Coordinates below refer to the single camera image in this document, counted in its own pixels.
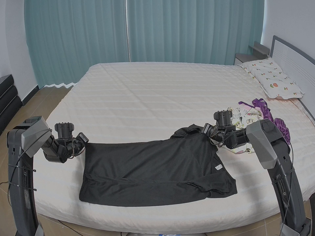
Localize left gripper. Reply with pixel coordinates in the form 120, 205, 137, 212
70, 132, 89, 155

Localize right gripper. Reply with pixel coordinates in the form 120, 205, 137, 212
201, 123, 218, 139

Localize black T-shirt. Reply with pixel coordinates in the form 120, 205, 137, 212
79, 124, 238, 207

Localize bed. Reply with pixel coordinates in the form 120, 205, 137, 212
32, 35, 315, 234

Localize white printed pyjama top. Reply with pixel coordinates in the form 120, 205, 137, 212
225, 106, 264, 154

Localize purple garment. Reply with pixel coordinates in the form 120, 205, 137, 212
237, 98, 291, 144

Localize grey bedside table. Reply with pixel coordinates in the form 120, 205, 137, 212
235, 41, 270, 66

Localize white printed pillow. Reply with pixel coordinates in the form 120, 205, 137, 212
237, 56, 304, 100

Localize black chest of drawers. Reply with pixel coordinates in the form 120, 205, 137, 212
0, 74, 22, 132

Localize blue-green curtain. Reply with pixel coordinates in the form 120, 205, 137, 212
127, 0, 265, 66
24, 0, 130, 88

